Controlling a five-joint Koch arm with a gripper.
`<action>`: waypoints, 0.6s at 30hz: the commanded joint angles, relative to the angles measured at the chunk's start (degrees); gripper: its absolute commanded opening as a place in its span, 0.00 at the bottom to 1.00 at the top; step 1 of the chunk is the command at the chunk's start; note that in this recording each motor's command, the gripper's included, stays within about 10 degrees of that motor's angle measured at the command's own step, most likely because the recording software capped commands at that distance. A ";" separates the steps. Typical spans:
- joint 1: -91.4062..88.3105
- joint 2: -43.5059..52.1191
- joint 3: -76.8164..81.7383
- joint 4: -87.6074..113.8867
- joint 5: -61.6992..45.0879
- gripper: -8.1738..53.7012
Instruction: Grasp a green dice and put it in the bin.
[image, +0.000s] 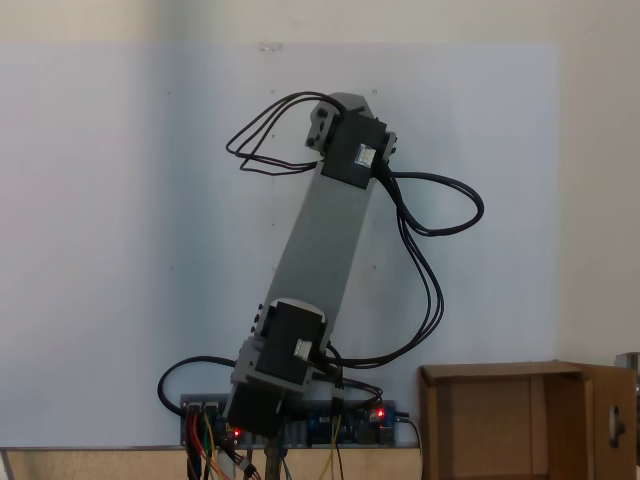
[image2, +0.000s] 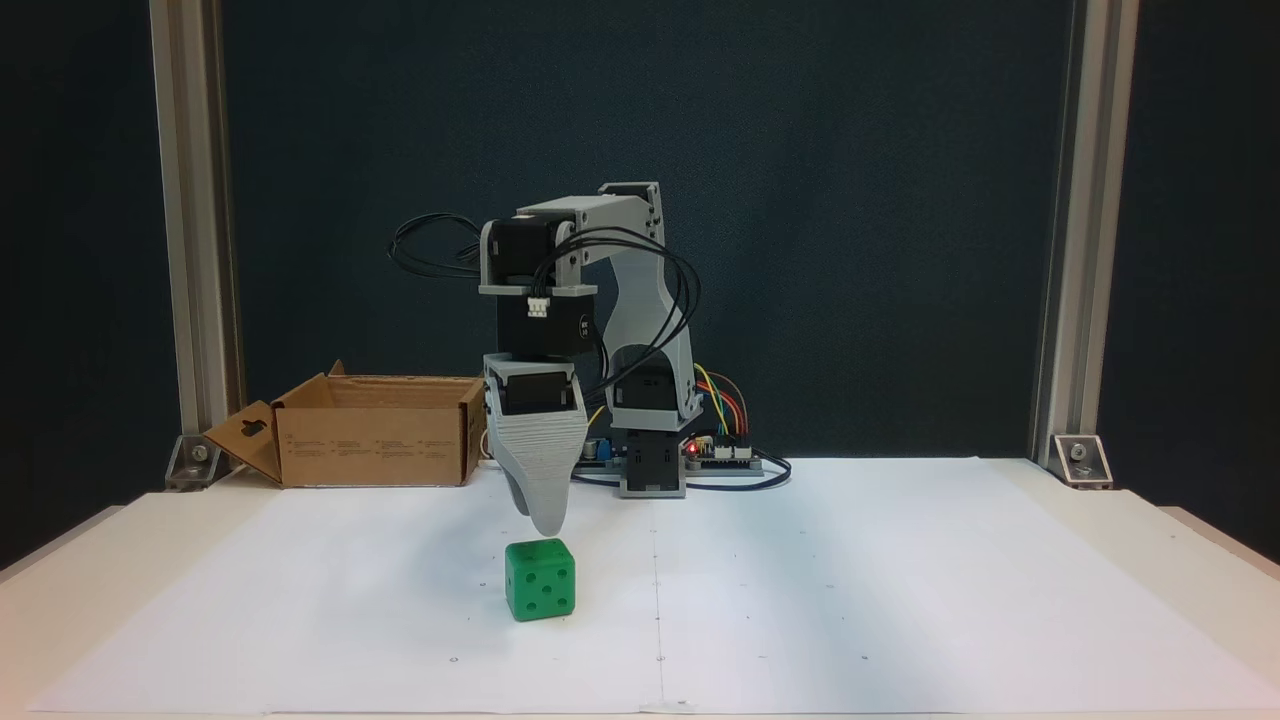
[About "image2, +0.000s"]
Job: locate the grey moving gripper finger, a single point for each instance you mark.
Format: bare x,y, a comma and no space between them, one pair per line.
514,495

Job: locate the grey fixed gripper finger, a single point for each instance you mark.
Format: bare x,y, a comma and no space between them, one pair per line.
545,470

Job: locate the green die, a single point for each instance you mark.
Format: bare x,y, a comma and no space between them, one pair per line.
540,580

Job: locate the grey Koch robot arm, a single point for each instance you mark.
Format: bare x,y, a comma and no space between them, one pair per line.
650,300

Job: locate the circuit board with blue parts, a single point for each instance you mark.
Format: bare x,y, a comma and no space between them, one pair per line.
600,455

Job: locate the brown cardboard box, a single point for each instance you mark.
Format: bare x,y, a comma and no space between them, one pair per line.
370,440

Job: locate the metal corner bracket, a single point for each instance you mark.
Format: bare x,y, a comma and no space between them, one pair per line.
1082,460
195,462

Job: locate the aluminium frame post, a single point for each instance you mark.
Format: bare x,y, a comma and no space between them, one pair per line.
195,200
1085,200

